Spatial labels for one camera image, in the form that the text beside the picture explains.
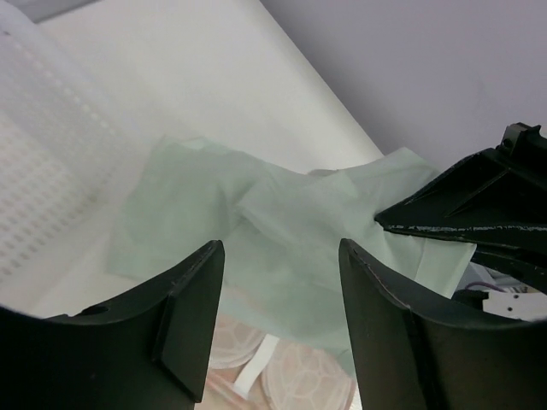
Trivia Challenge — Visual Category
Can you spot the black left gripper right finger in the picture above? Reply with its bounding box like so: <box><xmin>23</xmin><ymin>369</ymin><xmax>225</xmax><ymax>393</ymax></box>
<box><xmin>338</xmin><ymin>239</ymin><xmax>546</xmax><ymax>409</ymax></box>

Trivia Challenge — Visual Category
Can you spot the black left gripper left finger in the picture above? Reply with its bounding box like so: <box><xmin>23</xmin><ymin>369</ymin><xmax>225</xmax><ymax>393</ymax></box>
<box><xmin>1</xmin><ymin>240</ymin><xmax>225</xmax><ymax>409</ymax></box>

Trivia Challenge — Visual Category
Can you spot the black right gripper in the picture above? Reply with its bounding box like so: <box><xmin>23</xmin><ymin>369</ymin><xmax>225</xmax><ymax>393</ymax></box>
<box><xmin>375</xmin><ymin>122</ymin><xmax>546</xmax><ymax>294</ymax></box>

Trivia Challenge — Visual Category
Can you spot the peach patterned laundry bag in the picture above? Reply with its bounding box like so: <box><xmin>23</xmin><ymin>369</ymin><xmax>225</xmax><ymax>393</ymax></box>
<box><xmin>196</xmin><ymin>315</ymin><xmax>362</xmax><ymax>410</ymax></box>

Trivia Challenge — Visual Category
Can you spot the light green garment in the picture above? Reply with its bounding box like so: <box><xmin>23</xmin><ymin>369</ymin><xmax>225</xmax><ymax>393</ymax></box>
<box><xmin>106</xmin><ymin>138</ymin><xmax>475</xmax><ymax>373</ymax></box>

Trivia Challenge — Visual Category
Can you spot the white plastic basket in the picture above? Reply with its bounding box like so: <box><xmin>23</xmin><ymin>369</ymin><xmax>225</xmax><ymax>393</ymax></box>
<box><xmin>1</xmin><ymin>1</ymin><xmax>381</xmax><ymax>317</ymax></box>

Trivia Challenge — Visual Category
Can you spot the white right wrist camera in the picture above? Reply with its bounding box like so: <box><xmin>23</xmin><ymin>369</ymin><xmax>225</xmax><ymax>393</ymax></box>
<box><xmin>483</xmin><ymin>291</ymin><xmax>547</xmax><ymax>321</ymax></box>

